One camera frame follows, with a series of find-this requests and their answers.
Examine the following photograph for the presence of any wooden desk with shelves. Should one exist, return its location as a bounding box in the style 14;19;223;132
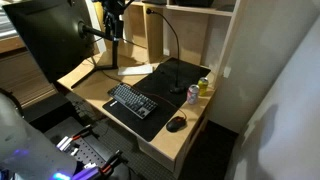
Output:
58;0;249;177

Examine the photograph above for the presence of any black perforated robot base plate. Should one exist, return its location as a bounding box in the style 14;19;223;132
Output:
43;116;134;180

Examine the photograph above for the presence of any red black clamp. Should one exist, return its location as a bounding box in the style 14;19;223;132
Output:
72;125;97;141
100;150;128;175

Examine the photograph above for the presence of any pink soda can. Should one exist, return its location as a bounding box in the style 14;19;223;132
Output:
187;84;199;104

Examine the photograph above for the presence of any black mechanical keyboard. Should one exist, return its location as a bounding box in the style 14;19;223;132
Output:
108;83;158;119

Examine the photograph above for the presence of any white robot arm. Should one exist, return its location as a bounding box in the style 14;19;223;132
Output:
0;94;77;180

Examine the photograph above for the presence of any black monitor stand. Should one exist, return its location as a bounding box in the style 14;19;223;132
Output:
71;0;134;89

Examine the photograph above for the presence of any white paper sheet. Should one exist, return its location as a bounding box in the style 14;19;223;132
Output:
118;65;153;76

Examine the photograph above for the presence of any black desk mat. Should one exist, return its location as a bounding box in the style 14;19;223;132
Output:
103;58;210;142

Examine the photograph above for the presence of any black gooseneck microphone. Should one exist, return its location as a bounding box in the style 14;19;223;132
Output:
145;8;186;94

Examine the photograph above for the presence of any yellow green soda can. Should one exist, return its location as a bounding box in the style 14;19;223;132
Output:
198;77;209;95

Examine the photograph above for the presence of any red black clamp front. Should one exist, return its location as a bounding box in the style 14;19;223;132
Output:
100;150;128;175

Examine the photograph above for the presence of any black computer mouse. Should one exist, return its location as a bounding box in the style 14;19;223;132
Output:
166;116;186;132

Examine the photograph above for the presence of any black computer monitor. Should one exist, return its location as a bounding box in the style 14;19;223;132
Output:
3;0;94;82

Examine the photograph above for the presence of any red black clamp rear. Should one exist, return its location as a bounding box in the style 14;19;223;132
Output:
72;125;97;141

